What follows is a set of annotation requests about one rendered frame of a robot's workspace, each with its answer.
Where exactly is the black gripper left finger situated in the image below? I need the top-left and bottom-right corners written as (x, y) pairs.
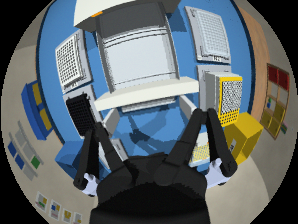
top-left (73, 107), bottom-right (136, 197)

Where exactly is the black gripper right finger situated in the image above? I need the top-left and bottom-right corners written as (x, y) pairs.
top-left (154, 94), bottom-right (238, 189)

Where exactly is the black multiwell plate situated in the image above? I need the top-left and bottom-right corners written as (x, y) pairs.
top-left (65, 93), bottom-right (97, 136)

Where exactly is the yellow open bin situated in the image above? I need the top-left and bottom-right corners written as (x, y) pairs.
top-left (224, 112), bottom-right (263, 165)

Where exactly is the blue open-top bin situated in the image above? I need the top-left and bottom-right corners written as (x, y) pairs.
top-left (54, 141), bottom-right (105, 182)

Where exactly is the blue bench mat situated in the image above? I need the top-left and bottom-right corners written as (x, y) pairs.
top-left (39, 0), bottom-right (251, 156)

